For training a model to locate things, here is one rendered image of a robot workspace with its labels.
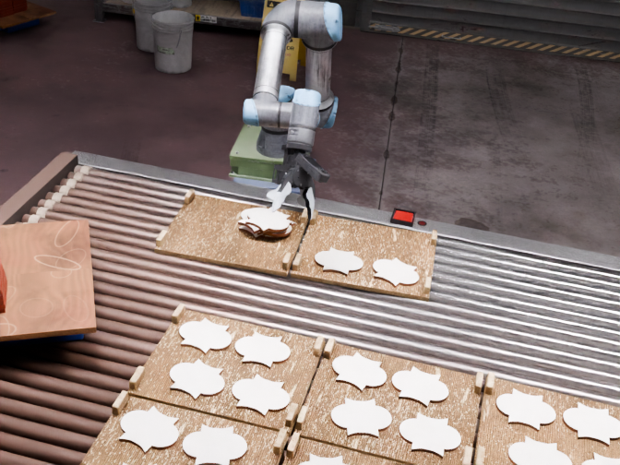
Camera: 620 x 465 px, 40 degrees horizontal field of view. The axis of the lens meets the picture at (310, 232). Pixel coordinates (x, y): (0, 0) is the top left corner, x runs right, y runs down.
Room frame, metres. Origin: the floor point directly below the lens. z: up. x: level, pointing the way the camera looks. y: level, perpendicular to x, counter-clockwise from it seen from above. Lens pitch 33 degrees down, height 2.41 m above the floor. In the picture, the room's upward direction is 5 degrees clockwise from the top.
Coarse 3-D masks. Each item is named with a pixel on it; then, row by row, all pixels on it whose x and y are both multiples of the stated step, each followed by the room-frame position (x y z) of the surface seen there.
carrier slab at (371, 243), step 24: (312, 240) 2.27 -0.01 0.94; (336, 240) 2.28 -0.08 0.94; (360, 240) 2.29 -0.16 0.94; (384, 240) 2.30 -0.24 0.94; (408, 240) 2.32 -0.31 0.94; (312, 264) 2.13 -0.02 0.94; (408, 264) 2.18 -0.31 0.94; (432, 264) 2.19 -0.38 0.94; (360, 288) 2.05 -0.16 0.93; (384, 288) 2.05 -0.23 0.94; (408, 288) 2.06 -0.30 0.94
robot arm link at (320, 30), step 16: (304, 16) 2.59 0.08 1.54; (320, 16) 2.59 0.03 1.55; (336, 16) 2.59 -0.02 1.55; (304, 32) 2.59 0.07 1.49; (320, 32) 2.58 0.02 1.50; (336, 32) 2.58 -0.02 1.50; (320, 48) 2.61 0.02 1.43; (320, 64) 2.66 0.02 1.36; (320, 80) 2.69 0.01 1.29; (320, 112) 2.74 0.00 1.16; (336, 112) 2.76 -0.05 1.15
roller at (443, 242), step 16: (96, 176) 2.59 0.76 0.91; (112, 176) 2.59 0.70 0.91; (128, 176) 2.59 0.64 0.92; (176, 192) 2.53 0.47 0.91; (208, 192) 2.53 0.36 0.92; (288, 208) 2.47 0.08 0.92; (448, 240) 2.36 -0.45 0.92; (496, 256) 2.31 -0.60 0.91; (512, 256) 2.31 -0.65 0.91; (528, 256) 2.31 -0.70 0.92; (576, 272) 2.27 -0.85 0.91; (592, 272) 2.26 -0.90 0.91; (608, 272) 2.26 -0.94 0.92
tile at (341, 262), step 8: (320, 256) 2.16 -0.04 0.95; (328, 256) 2.17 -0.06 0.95; (336, 256) 2.17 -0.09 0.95; (344, 256) 2.17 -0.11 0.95; (352, 256) 2.18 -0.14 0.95; (320, 264) 2.12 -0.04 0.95; (328, 264) 2.13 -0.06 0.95; (336, 264) 2.13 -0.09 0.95; (344, 264) 2.13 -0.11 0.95; (352, 264) 2.14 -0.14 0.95; (360, 264) 2.14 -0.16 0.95; (336, 272) 2.10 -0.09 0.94; (344, 272) 2.09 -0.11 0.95; (352, 272) 2.11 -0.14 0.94
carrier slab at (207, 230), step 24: (192, 216) 2.34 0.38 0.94; (216, 216) 2.36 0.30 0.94; (240, 216) 2.37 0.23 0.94; (168, 240) 2.19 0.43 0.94; (192, 240) 2.20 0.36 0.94; (216, 240) 2.22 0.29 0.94; (240, 240) 2.23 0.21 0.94; (264, 240) 2.24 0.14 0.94; (288, 240) 2.25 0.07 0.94; (240, 264) 2.10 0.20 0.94; (264, 264) 2.11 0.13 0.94
